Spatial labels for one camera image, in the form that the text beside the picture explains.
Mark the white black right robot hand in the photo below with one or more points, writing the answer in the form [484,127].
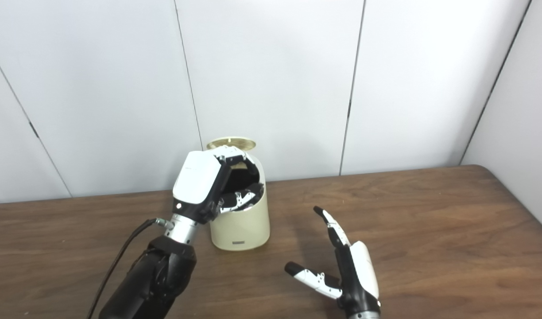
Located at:
[361,274]

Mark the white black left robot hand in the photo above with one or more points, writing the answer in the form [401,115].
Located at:
[198,179]

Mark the cream round bin lid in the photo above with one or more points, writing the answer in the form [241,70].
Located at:
[231,142]

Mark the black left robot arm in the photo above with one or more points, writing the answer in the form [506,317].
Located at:
[156,274]

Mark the black bin liner bag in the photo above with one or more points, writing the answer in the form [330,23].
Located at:
[242,177]

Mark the cream-colored bin body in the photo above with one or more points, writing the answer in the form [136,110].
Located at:
[244,228]

